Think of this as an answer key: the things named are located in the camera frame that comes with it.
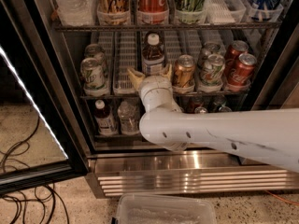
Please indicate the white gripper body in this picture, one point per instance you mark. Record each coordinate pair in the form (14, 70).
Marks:
(154, 84)

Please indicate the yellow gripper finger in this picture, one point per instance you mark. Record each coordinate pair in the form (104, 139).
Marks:
(167, 72)
(136, 77)

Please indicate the tea bottle blue label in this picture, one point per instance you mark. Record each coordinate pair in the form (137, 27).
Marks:
(153, 59)

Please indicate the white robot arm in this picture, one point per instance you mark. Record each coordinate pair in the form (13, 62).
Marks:
(267, 136)

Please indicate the gold soda can middle shelf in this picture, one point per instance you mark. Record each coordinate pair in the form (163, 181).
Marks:
(184, 68)

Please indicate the clear water bottle bottom shelf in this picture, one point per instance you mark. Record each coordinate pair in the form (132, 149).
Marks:
(129, 117)

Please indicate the clear water bottle shelf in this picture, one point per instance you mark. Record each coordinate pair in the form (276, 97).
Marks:
(76, 12)
(129, 117)

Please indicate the rear red can bottom shelf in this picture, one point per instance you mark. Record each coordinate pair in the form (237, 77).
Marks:
(193, 103)

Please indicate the front red can bottom shelf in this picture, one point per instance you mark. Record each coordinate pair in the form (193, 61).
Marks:
(200, 110)

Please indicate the small tea bottle bottom shelf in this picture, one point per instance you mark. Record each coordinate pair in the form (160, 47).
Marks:
(104, 117)

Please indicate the rear green can bottom shelf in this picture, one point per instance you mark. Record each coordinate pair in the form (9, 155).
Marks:
(216, 103)

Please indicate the green can shelf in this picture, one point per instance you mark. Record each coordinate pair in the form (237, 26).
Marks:
(225, 109)
(216, 103)
(190, 11)

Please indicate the front green can bottom shelf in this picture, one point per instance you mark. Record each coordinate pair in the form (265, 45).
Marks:
(225, 109)

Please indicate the red cola can top shelf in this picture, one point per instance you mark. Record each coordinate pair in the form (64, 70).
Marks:
(152, 11)

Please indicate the green can top shelf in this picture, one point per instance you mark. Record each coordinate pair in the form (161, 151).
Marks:
(190, 11)

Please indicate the gold can top shelf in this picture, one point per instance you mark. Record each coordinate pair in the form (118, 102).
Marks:
(113, 12)

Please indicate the stainless fridge base grille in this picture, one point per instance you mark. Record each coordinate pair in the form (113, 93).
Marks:
(189, 172)

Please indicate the clear water bottle top shelf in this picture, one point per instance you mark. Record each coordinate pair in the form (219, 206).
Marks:
(76, 12)

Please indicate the right glass fridge door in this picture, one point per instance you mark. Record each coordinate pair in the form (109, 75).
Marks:
(277, 83)

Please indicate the open glass fridge door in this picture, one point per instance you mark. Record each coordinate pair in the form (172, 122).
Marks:
(39, 145)

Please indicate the front white green can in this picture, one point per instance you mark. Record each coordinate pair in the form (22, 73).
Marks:
(210, 76)

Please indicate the white green can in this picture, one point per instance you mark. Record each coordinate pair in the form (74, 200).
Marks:
(208, 48)
(210, 76)

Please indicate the front green 7up can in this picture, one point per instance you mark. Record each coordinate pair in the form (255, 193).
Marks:
(93, 76)

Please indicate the green 7up can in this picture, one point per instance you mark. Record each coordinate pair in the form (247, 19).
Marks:
(95, 51)
(93, 76)

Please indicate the rear green 7up can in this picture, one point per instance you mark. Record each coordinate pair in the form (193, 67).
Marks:
(95, 51)

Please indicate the rear white green can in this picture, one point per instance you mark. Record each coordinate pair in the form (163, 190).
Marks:
(208, 48)

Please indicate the front red cola can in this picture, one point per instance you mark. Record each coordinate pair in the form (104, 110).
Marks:
(241, 71)

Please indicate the rear red cola can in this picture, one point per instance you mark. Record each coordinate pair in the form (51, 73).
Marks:
(234, 50)

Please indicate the clear plastic bin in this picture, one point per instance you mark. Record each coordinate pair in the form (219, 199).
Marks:
(159, 209)

